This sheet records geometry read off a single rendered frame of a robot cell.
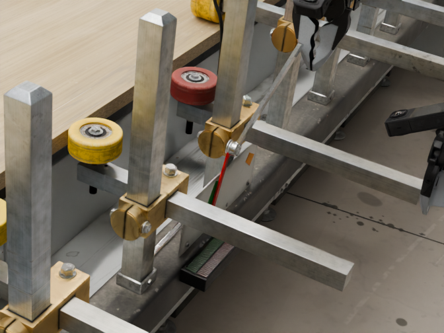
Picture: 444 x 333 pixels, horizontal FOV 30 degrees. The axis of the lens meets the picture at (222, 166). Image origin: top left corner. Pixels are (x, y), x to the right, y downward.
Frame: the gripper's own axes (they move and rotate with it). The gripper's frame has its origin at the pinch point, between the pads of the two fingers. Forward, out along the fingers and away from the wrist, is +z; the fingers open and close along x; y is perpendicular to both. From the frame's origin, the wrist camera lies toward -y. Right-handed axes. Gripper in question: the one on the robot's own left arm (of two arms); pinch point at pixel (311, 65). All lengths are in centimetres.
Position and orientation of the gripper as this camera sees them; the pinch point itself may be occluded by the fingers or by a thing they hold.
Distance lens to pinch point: 132.3
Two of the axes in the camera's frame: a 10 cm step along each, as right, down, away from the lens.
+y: 4.7, -4.3, 7.7
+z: -1.2, 8.3, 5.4
